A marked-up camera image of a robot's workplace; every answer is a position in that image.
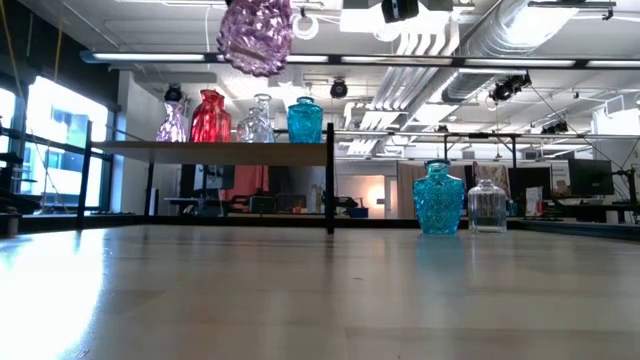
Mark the teal round glass vase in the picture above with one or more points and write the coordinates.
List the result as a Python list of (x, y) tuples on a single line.
[(305, 122)]

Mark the clear twisted glass vase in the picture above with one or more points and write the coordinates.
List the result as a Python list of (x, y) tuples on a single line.
[(267, 120)]

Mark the red square fluted glass vase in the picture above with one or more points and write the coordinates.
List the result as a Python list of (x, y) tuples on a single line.
[(207, 122)]

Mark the tall pink glass vase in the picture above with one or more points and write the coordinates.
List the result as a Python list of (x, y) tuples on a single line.
[(255, 40)]

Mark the pink twisted glass vase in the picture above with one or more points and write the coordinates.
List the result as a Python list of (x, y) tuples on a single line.
[(172, 127)]

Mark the blue bin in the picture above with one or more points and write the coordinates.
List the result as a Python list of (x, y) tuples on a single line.
[(359, 213)]

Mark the orange partition panel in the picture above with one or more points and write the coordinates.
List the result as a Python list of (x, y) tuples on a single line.
[(245, 180)]

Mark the dark display screen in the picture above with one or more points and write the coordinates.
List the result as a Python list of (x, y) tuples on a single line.
[(215, 176)]

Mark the teal flask-shaped glass vase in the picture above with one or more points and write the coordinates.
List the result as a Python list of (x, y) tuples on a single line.
[(439, 205)]

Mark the clear glass jar vase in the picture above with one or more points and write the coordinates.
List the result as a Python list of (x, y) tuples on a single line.
[(487, 210)]

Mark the black ceiling spotlight cluster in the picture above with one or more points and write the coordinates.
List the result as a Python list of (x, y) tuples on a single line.
[(502, 91)]

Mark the black computer monitor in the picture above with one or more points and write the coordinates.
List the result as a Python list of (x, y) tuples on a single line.
[(590, 177), (530, 180)]

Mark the long ceiling light strip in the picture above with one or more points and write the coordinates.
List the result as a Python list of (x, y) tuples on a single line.
[(150, 57)]

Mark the black ceiling box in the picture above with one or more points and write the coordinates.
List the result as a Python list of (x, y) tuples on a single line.
[(436, 5)]

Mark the white standing sign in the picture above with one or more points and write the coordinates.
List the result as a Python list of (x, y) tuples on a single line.
[(534, 202)]

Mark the large window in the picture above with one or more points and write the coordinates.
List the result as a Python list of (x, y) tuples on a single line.
[(60, 130)]

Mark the dark office desk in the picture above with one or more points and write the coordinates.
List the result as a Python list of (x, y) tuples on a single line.
[(590, 210)]

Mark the black equipment silhouette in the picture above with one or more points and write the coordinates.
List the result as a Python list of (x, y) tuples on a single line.
[(20, 202)]

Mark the black aluminium frame rail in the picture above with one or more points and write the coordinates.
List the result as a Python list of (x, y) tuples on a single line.
[(50, 222), (380, 223), (580, 230)]

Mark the wooden shelf black metal frame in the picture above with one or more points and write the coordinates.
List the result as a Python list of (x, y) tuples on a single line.
[(225, 153)]

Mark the black workstation frame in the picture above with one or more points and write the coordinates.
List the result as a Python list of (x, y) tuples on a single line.
[(514, 150)]

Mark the silver air duct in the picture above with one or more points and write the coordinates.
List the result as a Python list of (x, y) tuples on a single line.
[(525, 25)]

